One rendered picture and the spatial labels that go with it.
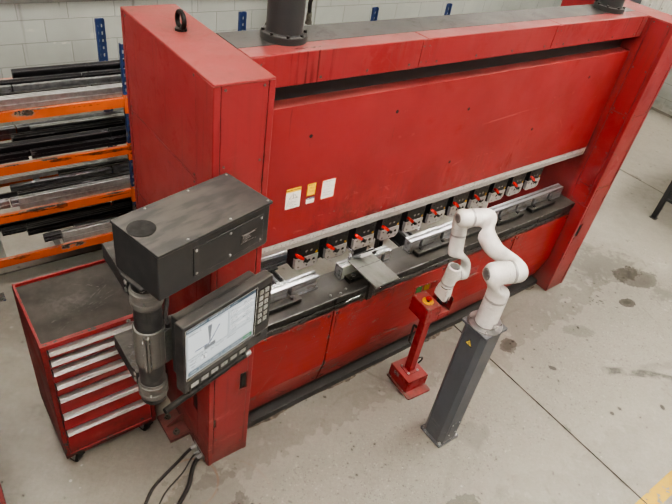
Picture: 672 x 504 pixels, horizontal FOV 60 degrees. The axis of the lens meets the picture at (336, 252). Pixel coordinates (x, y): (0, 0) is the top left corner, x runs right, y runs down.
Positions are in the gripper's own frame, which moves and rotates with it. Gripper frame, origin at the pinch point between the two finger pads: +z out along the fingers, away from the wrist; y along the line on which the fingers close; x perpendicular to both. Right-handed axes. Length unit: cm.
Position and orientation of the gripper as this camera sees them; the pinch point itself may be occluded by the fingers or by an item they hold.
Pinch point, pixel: (439, 302)
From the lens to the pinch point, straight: 369.5
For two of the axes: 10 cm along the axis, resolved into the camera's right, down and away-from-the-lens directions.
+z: -1.9, 7.3, 6.6
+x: 8.4, -2.3, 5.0
